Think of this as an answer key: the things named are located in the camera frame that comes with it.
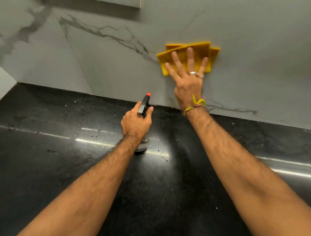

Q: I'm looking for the person's left hand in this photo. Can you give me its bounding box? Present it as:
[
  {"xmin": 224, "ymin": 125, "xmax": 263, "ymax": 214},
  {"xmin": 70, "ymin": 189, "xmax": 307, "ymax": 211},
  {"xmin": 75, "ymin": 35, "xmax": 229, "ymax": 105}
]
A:
[{"xmin": 120, "ymin": 101, "xmax": 155, "ymax": 142}]

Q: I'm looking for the person's right hand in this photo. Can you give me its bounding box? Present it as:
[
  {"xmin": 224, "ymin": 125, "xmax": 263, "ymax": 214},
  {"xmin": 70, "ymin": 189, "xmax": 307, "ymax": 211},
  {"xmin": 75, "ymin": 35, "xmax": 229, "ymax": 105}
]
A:
[{"xmin": 164, "ymin": 47, "xmax": 209, "ymax": 112}]

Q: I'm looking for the clear spray bottle black trigger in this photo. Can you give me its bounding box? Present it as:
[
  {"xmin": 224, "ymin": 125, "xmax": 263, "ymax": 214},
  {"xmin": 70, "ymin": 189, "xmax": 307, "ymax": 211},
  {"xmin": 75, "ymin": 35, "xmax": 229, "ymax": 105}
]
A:
[{"xmin": 135, "ymin": 92, "xmax": 152, "ymax": 153}]

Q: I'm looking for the yellow cleaning cloth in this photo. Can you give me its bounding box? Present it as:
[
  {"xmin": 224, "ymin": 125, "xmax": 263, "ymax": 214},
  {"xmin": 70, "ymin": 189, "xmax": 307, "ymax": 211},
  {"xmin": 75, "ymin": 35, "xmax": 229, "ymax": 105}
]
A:
[{"xmin": 156, "ymin": 41, "xmax": 221, "ymax": 77}]

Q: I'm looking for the person's left forearm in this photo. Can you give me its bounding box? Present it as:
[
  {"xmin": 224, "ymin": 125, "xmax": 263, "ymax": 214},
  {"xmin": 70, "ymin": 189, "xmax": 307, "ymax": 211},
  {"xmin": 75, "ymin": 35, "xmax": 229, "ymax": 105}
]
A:
[{"xmin": 17, "ymin": 135, "xmax": 143, "ymax": 236}]

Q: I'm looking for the person's right forearm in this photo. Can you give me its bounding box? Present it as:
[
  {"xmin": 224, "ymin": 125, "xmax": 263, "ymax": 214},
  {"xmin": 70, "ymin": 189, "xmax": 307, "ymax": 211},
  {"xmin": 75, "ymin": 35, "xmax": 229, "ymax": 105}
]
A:
[{"xmin": 186, "ymin": 107, "xmax": 311, "ymax": 236}]

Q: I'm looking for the yellow thread wristband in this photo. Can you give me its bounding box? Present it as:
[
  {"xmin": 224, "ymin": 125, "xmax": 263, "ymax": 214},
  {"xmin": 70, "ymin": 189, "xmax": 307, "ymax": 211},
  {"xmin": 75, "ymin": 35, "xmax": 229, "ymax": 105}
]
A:
[{"xmin": 182, "ymin": 94, "xmax": 207, "ymax": 117}]

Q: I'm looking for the black stone countertop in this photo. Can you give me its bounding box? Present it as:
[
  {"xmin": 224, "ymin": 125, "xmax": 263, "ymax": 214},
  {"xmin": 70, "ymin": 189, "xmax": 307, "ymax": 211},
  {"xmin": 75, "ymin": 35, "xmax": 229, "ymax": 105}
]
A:
[{"xmin": 0, "ymin": 82, "xmax": 311, "ymax": 236}]

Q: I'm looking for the white wall switch panel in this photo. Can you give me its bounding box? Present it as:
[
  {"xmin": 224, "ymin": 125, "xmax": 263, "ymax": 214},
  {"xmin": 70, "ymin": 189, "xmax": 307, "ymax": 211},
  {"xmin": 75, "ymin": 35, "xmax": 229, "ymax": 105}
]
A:
[{"xmin": 95, "ymin": 0, "xmax": 142, "ymax": 9}]

